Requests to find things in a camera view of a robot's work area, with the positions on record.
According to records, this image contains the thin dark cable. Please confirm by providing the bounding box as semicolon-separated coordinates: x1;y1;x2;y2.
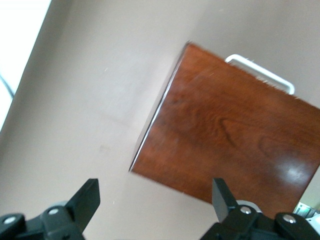
0;74;15;99

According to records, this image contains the white metal drawer handle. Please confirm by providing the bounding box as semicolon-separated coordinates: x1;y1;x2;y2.
224;53;295;95

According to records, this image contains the dark red wooden board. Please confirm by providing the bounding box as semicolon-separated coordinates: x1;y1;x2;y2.
128;41;320;221

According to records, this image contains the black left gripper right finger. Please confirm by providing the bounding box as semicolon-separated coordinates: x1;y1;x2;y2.
199;177;320;240

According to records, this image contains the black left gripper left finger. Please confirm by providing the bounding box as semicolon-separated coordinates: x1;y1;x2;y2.
0;177;102;240

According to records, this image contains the grey white device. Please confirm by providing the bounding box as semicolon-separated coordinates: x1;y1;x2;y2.
294;201;320;227

